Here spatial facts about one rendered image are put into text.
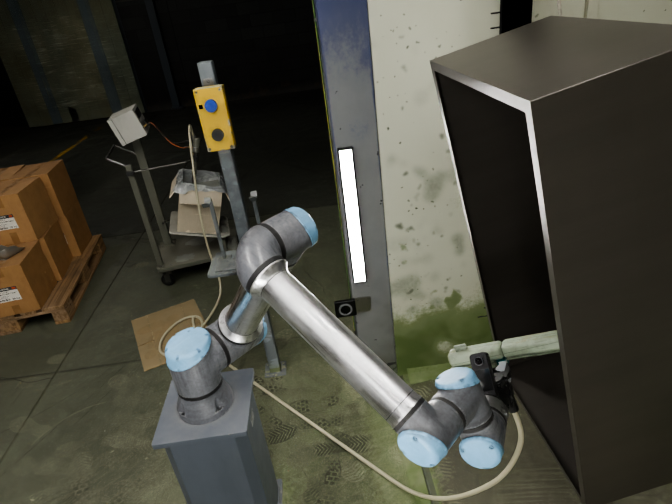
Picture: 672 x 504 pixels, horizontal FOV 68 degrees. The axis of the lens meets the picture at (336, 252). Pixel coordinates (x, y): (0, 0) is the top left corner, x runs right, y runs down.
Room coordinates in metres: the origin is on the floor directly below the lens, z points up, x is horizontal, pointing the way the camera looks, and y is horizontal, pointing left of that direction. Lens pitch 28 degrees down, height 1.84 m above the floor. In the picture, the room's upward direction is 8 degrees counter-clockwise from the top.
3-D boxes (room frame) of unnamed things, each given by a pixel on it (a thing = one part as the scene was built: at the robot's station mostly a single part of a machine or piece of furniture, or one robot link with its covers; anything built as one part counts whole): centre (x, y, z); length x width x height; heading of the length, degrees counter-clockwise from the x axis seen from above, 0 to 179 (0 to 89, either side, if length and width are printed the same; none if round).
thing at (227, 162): (2.19, 0.42, 0.82); 0.06 x 0.06 x 1.64; 1
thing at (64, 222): (3.94, 2.26, 0.33); 0.38 x 0.29 x 0.36; 8
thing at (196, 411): (1.30, 0.51, 0.69); 0.19 x 0.19 x 0.10
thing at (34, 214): (3.51, 2.26, 0.69); 0.38 x 0.29 x 0.36; 3
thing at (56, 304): (3.52, 2.39, 0.07); 1.20 x 0.80 x 0.14; 8
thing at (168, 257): (3.57, 1.12, 0.64); 0.73 x 0.50 x 1.27; 101
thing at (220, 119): (2.13, 0.42, 1.42); 0.12 x 0.06 x 0.26; 91
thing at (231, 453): (1.30, 0.51, 0.32); 0.31 x 0.31 x 0.64; 1
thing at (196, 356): (1.31, 0.51, 0.83); 0.17 x 0.15 x 0.18; 136
